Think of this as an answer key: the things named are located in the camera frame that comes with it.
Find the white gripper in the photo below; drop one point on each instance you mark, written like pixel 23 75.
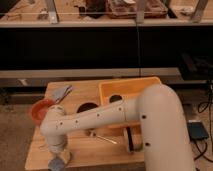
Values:
pixel 65 156

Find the blue sponge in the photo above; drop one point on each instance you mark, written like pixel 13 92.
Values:
pixel 56 164

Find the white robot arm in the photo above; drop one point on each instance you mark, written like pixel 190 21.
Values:
pixel 157 110

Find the silver fork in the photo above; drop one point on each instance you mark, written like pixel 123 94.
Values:
pixel 93 134

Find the dark purple bowl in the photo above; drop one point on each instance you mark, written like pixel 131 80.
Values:
pixel 86 106

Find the orange bowl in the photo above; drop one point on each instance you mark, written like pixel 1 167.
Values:
pixel 39 110

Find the blue grey cloth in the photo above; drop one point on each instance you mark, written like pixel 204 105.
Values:
pixel 59 93

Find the black and white brush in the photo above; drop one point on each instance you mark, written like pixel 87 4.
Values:
pixel 128 140

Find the yellow plastic bin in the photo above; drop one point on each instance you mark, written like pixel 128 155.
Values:
pixel 126 87

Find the dark foot pedal box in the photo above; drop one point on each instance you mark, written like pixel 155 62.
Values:
pixel 197 131

